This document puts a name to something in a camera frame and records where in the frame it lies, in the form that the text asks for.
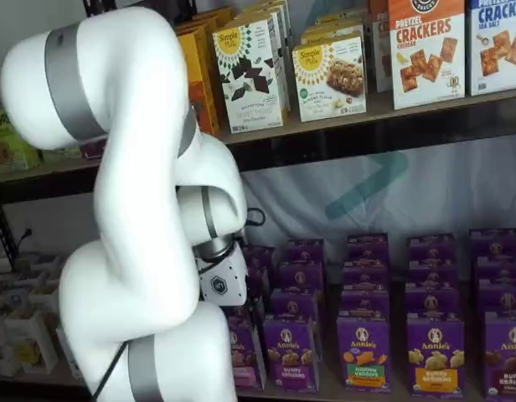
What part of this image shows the orange cracker box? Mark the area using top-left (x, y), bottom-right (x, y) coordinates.
top-left (176, 31), bottom-right (220, 136)
top-left (173, 6), bottom-right (236, 39)

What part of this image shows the thin black cable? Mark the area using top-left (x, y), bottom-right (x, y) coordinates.
top-left (92, 342), bottom-right (130, 399)

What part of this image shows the purple Annie's bunny grahams box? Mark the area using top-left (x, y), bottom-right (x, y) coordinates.
top-left (262, 317), bottom-right (321, 394)

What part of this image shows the Simple Mills almond bars box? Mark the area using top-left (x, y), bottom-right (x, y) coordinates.
top-left (299, 10), bottom-right (367, 43)
top-left (292, 36), bottom-right (368, 123)

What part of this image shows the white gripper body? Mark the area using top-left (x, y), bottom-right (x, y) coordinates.
top-left (197, 242), bottom-right (248, 307)

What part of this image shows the Simple Mills sweet thins box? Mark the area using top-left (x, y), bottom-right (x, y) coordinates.
top-left (231, 0), bottom-right (293, 115)
top-left (211, 19), bottom-right (285, 135)

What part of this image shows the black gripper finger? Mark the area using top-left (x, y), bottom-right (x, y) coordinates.
top-left (222, 303), bottom-right (247, 320)
top-left (245, 292), bottom-right (266, 324)

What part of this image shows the purple Annie's snack box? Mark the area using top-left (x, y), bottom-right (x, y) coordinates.
top-left (477, 284), bottom-right (516, 317)
top-left (406, 261), bottom-right (460, 295)
top-left (338, 288), bottom-right (390, 322)
top-left (269, 287), bottom-right (321, 326)
top-left (245, 265), bottom-right (271, 301)
top-left (407, 235), bottom-right (457, 265)
top-left (405, 291), bottom-right (463, 326)
top-left (282, 239), bottom-right (325, 267)
top-left (474, 255), bottom-right (516, 290)
top-left (347, 233), bottom-right (390, 265)
top-left (469, 228), bottom-right (516, 260)
top-left (242, 245), bottom-right (278, 273)
top-left (342, 261), bottom-right (390, 293)
top-left (277, 261), bottom-right (325, 294)

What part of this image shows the white Organic Pantry box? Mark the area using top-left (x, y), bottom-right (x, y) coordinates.
top-left (0, 313), bottom-right (23, 378)
top-left (4, 307), bottom-right (60, 374)

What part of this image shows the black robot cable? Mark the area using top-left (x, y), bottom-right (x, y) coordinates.
top-left (245, 206), bottom-right (267, 230)

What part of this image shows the sea salt pretzel crackers box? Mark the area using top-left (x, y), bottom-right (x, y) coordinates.
top-left (468, 0), bottom-right (516, 97)

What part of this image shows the purple Annie's box green patch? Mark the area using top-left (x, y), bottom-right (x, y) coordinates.
top-left (336, 316), bottom-right (393, 394)

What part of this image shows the black metal shelving rack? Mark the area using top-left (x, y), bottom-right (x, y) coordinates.
top-left (222, 119), bottom-right (516, 173)
top-left (0, 173), bottom-right (102, 269)

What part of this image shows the purple Annie's box yellow patch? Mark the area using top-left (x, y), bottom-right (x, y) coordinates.
top-left (406, 318), bottom-right (467, 398)

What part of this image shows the green snack box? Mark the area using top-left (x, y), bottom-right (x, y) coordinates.
top-left (0, 109), bottom-right (82, 173)

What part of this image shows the purple Z Bar box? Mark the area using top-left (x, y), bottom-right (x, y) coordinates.
top-left (80, 140), bottom-right (107, 161)

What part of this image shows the purple Annie's chocolate grahams box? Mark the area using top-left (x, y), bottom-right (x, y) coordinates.
top-left (483, 312), bottom-right (516, 399)

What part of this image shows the white backdrop cloth teal logo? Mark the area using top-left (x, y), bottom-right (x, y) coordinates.
top-left (240, 133), bottom-right (516, 253)

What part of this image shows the cheddar pretzel crackers box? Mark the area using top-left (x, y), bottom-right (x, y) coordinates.
top-left (387, 0), bottom-right (467, 111)

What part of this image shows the purple Annie's box pink patch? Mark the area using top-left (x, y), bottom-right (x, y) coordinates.
top-left (227, 317), bottom-right (268, 391)

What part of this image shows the brown cracker box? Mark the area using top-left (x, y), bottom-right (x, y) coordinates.
top-left (368, 0), bottom-right (394, 94)

